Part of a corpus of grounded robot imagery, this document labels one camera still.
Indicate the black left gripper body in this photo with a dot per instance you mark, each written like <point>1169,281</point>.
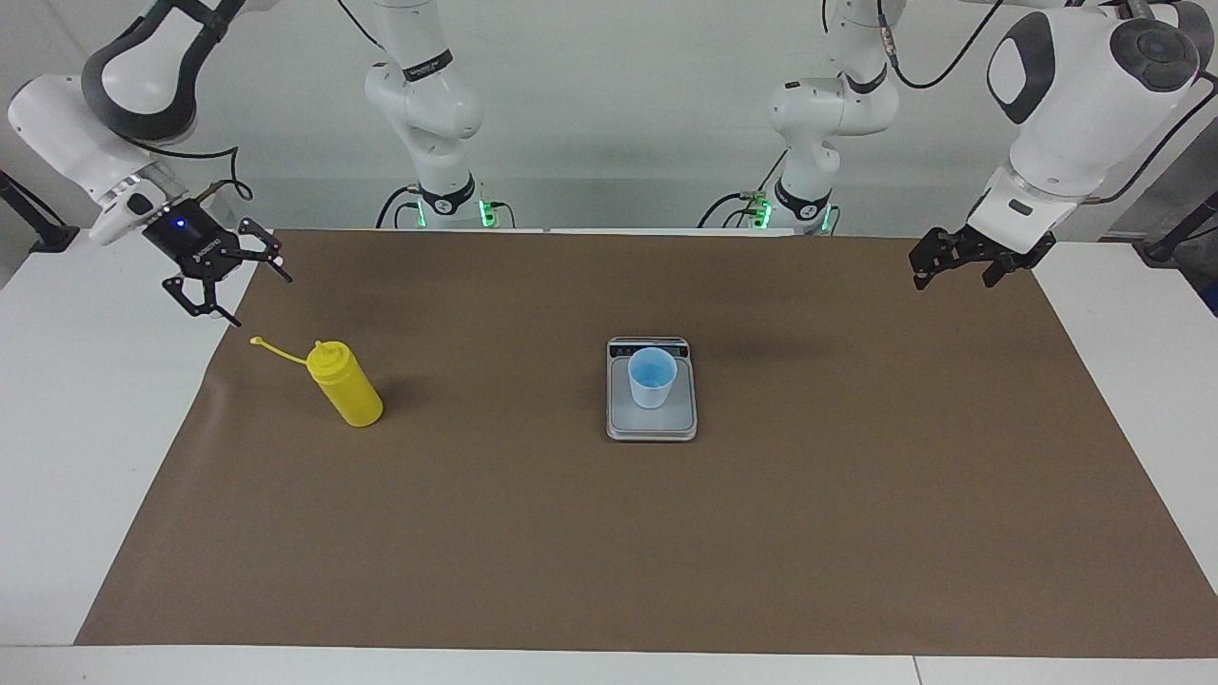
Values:
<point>980,247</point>

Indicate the brown paper table mat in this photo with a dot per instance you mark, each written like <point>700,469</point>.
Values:
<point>571,533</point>

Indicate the yellow squeeze bottle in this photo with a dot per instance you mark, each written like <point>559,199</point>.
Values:
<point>352,395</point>

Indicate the light blue plastic cup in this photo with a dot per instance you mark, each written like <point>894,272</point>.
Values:
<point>652,385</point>

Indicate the silver digital kitchen scale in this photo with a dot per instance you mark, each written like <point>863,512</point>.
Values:
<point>657,423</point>

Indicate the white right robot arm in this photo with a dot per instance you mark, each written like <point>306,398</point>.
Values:
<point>57,124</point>

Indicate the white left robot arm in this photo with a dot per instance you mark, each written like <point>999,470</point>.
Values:
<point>1075,114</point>

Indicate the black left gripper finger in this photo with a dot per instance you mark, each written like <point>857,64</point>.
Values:
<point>1023,262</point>
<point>937,252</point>

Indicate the black clamp stand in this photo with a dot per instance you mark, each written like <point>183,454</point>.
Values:
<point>55,238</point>
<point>1166,249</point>

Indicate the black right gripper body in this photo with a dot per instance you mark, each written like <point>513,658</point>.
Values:
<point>190,243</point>

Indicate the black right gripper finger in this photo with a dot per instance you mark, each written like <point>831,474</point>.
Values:
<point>203,306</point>
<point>249,228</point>

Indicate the dark grey board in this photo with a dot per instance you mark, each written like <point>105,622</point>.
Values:
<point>1180,166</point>

